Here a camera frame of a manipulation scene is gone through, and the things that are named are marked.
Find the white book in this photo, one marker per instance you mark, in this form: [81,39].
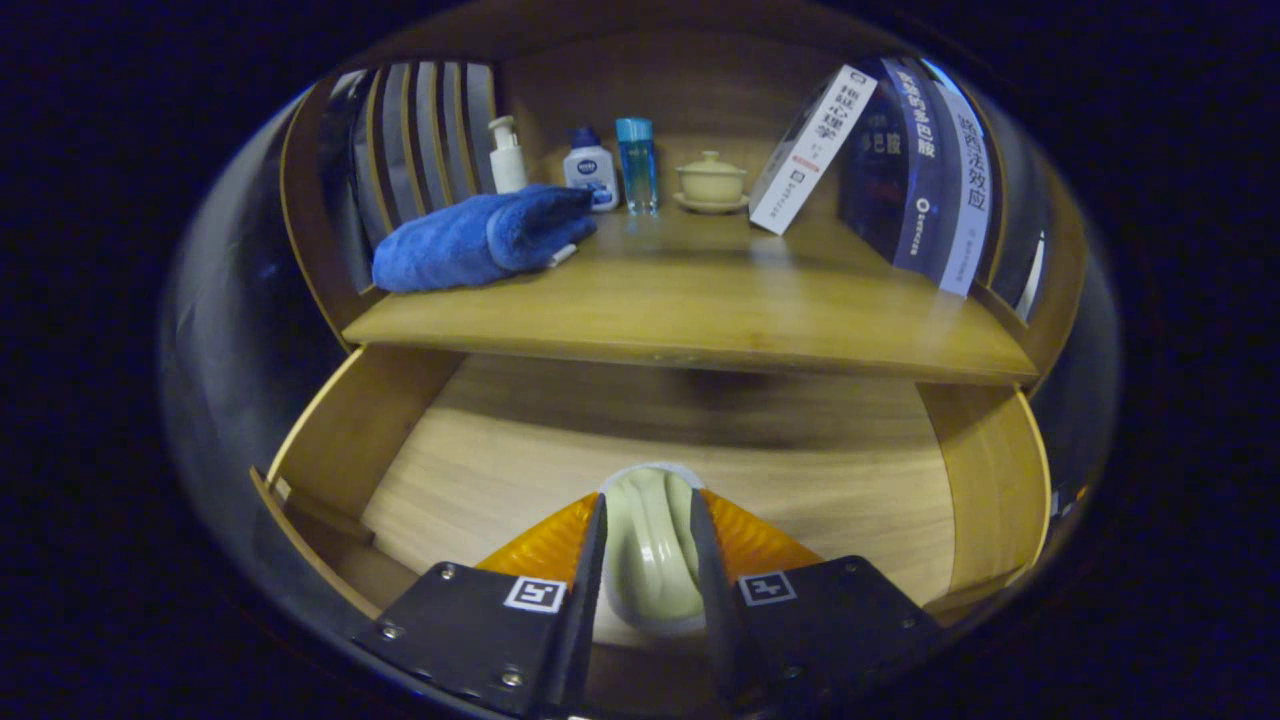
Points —
[815,150]

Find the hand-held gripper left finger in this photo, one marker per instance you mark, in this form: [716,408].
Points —
[585,610]

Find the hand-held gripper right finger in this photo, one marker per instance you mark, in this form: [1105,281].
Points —
[715,600]

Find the lilac book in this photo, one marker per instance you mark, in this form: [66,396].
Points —
[970,200]

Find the white bottle with blue cap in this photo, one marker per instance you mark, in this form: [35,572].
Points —
[590,170]

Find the black backdrop cloth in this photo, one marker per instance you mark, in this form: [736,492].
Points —
[230,350]

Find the wooden drawer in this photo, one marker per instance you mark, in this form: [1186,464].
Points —
[520,470]

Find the cream lidded tea bowl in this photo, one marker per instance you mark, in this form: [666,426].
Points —
[711,183]

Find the dark blue book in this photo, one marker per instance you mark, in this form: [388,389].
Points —
[900,180]

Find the white pump bottle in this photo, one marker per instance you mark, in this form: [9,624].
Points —
[508,165]

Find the wooden countertop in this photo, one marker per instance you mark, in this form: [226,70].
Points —
[700,300]

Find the folded blue towel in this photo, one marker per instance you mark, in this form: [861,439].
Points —
[470,240]

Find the clear blue bottle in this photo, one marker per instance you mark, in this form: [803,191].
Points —
[637,165]

